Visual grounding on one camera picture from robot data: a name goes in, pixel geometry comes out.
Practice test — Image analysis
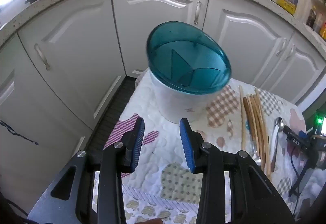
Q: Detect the bundle of wooden chopsticks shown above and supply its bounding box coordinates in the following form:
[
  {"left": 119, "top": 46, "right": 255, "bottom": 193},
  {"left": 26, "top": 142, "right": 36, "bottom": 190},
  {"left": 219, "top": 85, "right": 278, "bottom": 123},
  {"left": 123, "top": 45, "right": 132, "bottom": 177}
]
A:
[{"left": 239, "top": 85, "right": 272, "bottom": 181}]

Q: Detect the patchwork quilted cloth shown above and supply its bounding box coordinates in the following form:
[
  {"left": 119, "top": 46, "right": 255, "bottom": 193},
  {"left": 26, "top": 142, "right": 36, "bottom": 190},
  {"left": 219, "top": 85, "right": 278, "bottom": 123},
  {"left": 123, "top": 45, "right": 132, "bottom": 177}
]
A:
[{"left": 33, "top": 71, "right": 326, "bottom": 224}]

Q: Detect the teal and white utensil holder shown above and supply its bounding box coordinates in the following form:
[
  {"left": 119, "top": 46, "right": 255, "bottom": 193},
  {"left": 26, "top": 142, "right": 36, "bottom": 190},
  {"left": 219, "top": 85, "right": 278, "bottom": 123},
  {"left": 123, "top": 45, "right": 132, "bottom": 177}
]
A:
[{"left": 146, "top": 21, "right": 232, "bottom": 124}]

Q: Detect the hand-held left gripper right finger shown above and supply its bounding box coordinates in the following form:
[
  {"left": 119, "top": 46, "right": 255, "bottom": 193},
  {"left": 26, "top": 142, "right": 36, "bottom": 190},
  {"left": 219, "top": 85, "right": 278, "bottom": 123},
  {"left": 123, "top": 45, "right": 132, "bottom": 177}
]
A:
[{"left": 180, "top": 118, "right": 293, "bottom": 224}]

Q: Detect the metal cabinet handle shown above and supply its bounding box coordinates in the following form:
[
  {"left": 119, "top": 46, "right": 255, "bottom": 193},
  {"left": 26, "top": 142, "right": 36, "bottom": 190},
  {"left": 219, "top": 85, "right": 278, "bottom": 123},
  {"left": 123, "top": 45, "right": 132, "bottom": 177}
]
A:
[
  {"left": 285, "top": 44, "right": 295, "bottom": 61},
  {"left": 34, "top": 44, "right": 51, "bottom": 71},
  {"left": 193, "top": 1, "right": 202, "bottom": 25},
  {"left": 276, "top": 39, "right": 287, "bottom": 57}
]

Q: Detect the group of condiment bottles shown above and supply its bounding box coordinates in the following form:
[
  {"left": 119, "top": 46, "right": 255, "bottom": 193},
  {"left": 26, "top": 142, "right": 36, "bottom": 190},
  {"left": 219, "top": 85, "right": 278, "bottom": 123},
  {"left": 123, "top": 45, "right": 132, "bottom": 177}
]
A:
[{"left": 306, "top": 0, "right": 326, "bottom": 40}]

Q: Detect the white cabinet door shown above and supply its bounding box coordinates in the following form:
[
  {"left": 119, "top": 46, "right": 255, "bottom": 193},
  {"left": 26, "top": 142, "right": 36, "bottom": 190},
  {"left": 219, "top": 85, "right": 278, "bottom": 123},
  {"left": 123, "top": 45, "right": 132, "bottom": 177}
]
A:
[
  {"left": 111, "top": 0, "right": 211, "bottom": 78},
  {"left": 17, "top": 0, "right": 126, "bottom": 131},
  {"left": 0, "top": 33, "right": 93, "bottom": 214},
  {"left": 202, "top": 0, "right": 295, "bottom": 87},
  {"left": 260, "top": 30, "right": 326, "bottom": 106}
]

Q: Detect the black cord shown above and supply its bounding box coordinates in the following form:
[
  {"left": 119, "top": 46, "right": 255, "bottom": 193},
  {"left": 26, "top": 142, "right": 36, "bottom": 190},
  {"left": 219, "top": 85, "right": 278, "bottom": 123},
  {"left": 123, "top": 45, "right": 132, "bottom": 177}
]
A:
[{"left": 0, "top": 119, "right": 39, "bottom": 145}]

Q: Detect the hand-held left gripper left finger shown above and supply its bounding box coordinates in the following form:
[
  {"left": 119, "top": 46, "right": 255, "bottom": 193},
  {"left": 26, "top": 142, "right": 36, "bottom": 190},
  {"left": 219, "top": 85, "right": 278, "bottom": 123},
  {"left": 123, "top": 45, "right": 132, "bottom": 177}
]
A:
[{"left": 28, "top": 117, "right": 145, "bottom": 224}]

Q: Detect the blue-handled metal spoon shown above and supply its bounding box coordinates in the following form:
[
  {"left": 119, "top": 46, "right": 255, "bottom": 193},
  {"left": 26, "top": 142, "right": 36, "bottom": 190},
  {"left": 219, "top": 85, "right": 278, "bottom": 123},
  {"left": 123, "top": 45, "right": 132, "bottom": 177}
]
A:
[{"left": 245, "top": 121, "right": 263, "bottom": 166}]

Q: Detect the dark ribbed floor mat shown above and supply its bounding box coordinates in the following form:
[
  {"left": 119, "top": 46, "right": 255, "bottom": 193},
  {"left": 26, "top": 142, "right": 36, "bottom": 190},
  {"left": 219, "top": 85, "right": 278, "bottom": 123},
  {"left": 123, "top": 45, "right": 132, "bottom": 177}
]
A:
[{"left": 87, "top": 76, "right": 138, "bottom": 163}]

